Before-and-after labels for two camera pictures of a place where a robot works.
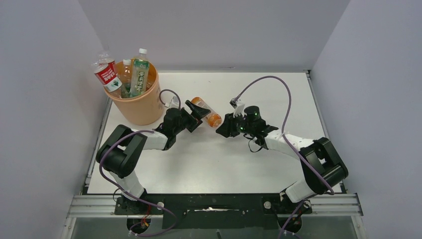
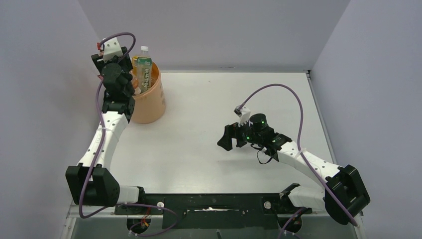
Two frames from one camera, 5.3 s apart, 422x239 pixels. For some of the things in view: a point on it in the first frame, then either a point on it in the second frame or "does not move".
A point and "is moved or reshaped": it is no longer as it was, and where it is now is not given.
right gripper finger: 230,126 to 231,131
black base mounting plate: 212,210 does not move
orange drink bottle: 212,119 to 135,82
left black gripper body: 184,115 to 125,64
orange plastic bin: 143,110 does not move
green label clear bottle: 140,73 is moved or reshaped
